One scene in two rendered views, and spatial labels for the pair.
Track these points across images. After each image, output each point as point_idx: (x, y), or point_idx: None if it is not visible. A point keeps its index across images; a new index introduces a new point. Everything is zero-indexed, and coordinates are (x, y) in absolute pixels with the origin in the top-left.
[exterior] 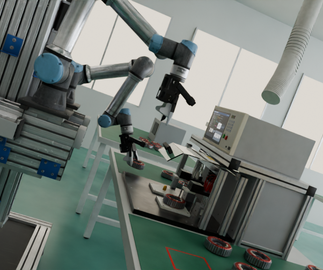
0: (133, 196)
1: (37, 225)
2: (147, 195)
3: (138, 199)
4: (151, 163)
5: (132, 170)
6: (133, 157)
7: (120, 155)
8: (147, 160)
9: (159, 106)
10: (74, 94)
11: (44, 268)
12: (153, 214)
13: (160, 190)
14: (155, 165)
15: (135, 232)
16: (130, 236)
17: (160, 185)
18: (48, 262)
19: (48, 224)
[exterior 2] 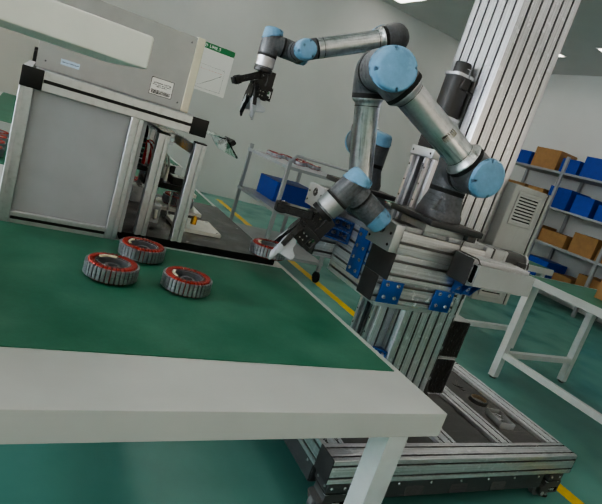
0: (225, 217)
1: (342, 442)
2: (212, 220)
3: (218, 214)
4: (269, 369)
5: (270, 283)
6: (284, 251)
7: (357, 350)
8: (298, 396)
9: (262, 107)
10: (425, 195)
11: (281, 484)
12: (196, 202)
13: (198, 221)
14: (248, 368)
15: (204, 199)
16: (206, 198)
17: (200, 240)
18: (287, 501)
19: (336, 454)
